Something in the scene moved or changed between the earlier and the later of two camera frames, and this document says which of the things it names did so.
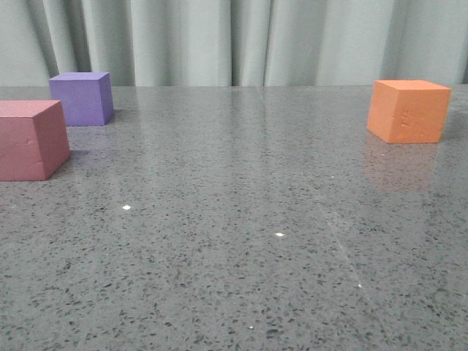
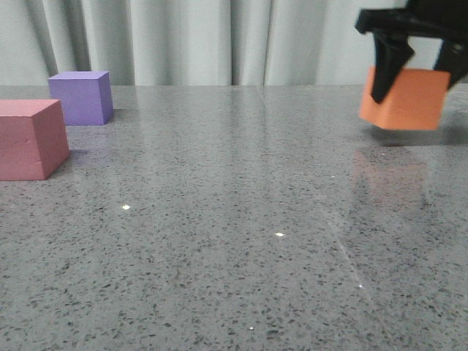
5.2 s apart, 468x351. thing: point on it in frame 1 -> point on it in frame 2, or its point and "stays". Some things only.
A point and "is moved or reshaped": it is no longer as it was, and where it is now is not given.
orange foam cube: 408,111 is moved or reshaped
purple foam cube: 86,97 stays
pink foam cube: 34,139 stays
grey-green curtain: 235,42 stays
